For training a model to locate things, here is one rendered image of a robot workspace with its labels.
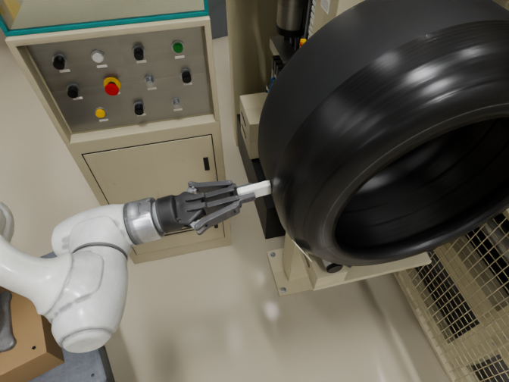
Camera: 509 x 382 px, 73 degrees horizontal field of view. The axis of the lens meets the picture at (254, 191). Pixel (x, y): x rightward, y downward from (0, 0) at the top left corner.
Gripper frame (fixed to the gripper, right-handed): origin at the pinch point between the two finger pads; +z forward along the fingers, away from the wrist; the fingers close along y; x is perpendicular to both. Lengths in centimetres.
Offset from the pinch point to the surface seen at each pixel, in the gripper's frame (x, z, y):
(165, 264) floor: 110, -54, 53
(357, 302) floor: 123, 39, 9
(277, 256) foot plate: 118, 7, 43
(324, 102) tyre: -20.5, 13.9, -2.5
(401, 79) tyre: -25.4, 23.2, -7.4
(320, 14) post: -14.5, 27.1, 35.8
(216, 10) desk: 94, 18, 295
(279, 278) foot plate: 117, 4, 30
